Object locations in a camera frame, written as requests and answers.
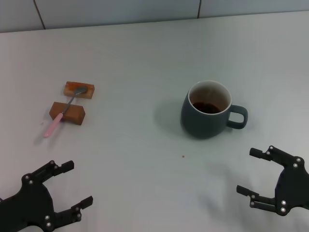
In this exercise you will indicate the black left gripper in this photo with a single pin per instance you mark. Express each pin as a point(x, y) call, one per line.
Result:
point(29, 205)

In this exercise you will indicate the grey ceramic mug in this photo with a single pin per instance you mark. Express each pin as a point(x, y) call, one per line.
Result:
point(202, 125)

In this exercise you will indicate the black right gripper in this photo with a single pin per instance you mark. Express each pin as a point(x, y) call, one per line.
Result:
point(294, 188)

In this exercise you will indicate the dark coffee liquid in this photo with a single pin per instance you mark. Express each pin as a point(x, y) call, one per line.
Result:
point(207, 108)

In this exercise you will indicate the dark brown arched wooden block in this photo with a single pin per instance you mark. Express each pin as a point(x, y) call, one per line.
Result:
point(74, 114)

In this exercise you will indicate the light wooden block orange stained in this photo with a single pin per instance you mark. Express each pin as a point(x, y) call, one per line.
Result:
point(89, 93)

